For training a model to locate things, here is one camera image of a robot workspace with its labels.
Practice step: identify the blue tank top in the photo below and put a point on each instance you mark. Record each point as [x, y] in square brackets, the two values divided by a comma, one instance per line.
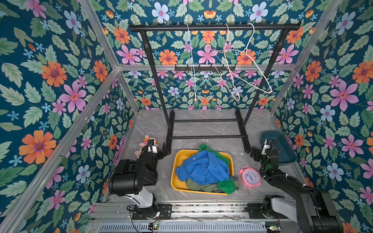
[190, 169]

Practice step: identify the pink wire hanger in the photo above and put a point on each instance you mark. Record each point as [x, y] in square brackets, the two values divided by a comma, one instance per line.
[226, 65]

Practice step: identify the olive green tank top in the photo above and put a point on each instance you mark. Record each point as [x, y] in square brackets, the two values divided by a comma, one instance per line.
[225, 187]

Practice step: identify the light blue wire hanger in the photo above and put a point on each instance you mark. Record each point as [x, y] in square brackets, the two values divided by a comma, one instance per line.
[192, 64]

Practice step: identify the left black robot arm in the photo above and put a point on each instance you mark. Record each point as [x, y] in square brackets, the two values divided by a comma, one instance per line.
[131, 177]

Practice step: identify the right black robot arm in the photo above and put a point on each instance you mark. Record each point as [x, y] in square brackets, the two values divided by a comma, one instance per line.
[313, 209]

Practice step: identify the plush doll toy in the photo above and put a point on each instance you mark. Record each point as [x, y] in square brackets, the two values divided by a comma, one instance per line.
[144, 143]

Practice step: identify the black clothes rack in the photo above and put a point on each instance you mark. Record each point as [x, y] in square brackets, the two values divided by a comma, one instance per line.
[170, 116]

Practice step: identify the yellow plastic tray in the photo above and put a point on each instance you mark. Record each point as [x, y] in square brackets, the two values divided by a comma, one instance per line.
[179, 185]

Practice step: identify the pink alarm clock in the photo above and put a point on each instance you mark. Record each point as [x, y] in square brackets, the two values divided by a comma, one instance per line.
[250, 177]

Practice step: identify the dark teal plastic bin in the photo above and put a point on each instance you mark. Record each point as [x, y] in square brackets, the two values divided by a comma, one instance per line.
[286, 149]

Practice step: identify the white ventilation grille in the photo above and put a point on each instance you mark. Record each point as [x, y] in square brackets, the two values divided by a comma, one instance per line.
[183, 227]

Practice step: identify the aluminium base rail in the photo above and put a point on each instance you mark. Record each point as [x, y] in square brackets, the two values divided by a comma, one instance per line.
[200, 210]

